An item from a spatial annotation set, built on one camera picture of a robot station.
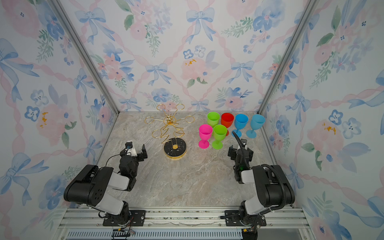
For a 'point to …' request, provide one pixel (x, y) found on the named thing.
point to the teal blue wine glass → (257, 121)
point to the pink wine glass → (205, 131)
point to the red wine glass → (227, 119)
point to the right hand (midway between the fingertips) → (240, 146)
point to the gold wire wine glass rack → (174, 147)
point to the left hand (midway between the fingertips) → (136, 145)
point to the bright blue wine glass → (240, 122)
